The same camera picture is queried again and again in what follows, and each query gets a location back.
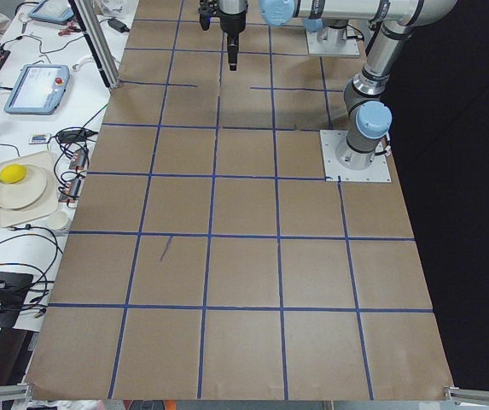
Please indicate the black power adapter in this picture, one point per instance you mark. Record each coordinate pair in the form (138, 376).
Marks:
(118, 25)

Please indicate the beige square tray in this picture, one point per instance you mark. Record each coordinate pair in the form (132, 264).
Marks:
(46, 204)

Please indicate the beige round plate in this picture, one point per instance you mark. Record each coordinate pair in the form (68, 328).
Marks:
(26, 192)

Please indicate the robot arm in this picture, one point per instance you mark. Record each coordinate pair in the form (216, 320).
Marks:
(369, 118)
(232, 7)

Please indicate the blue teach pendant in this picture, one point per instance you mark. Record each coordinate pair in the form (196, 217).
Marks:
(38, 89)
(52, 11)

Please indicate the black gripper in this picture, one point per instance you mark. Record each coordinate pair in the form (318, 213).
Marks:
(232, 25)

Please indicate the white paper cup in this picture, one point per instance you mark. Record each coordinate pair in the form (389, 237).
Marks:
(59, 222)

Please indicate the blue teach pendant near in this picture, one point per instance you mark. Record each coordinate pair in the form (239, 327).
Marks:
(38, 89)

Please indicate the yellow lemon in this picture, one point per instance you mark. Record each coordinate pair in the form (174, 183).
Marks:
(12, 174)

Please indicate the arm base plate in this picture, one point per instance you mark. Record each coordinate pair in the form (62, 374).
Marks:
(343, 164)
(341, 43)

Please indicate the aluminium frame post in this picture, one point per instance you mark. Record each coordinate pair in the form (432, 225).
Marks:
(98, 45)

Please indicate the blue teach pendant far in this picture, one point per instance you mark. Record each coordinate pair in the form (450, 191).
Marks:
(52, 11)

